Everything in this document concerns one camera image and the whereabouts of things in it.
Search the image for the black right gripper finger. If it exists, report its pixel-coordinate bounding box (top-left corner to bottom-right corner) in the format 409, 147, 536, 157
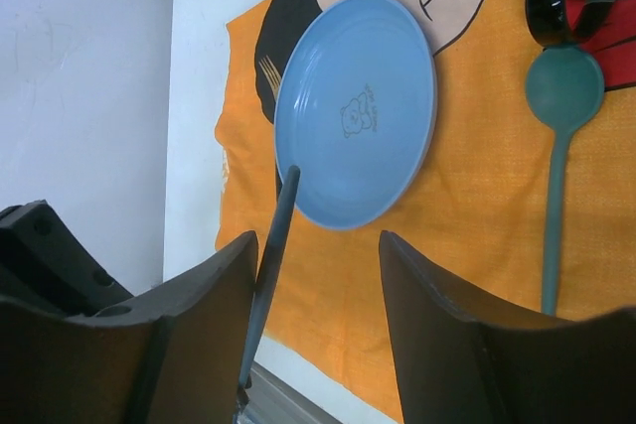
379, 231, 635, 423

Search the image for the blue plastic knife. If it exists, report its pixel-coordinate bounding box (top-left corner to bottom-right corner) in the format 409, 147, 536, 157
238, 165, 300, 408

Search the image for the teal plastic spoon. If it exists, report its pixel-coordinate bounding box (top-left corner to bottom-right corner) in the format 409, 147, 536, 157
525, 45, 605, 316

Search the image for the aluminium front rail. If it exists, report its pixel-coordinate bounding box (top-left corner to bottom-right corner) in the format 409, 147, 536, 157
234, 362, 341, 424

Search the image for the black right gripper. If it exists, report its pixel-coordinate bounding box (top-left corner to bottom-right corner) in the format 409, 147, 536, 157
1, 201, 258, 423

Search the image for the orange cartoon cloth placemat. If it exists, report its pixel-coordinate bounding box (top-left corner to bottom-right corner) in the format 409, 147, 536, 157
213, 0, 636, 423

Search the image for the gold fork green handle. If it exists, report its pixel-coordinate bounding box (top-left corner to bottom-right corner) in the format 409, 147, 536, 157
258, 56, 281, 101

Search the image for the light blue plate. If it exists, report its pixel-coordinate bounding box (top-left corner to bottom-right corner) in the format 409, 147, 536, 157
274, 0, 437, 230

